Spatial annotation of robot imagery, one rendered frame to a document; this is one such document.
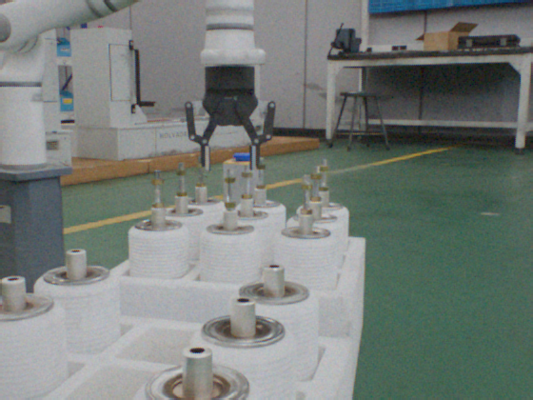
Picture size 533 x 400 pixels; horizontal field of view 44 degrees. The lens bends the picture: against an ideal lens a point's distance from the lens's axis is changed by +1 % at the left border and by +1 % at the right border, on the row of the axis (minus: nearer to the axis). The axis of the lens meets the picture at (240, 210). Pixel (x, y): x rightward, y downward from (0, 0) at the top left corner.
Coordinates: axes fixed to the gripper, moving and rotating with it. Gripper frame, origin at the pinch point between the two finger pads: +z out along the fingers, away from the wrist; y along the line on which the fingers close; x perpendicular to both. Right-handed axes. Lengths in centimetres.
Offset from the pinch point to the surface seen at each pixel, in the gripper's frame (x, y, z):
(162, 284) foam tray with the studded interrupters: 4.3, 10.6, 17.8
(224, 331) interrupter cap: 43.3, 4.0, 10.6
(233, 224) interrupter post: 1.0, -0.5, 9.6
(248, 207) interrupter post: -10.1, -4.0, 8.9
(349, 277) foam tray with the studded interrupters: 3.8, -18.2, 17.7
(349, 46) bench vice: -446, -135, -47
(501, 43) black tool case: -383, -232, -44
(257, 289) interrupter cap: 31.5, -0.4, 10.4
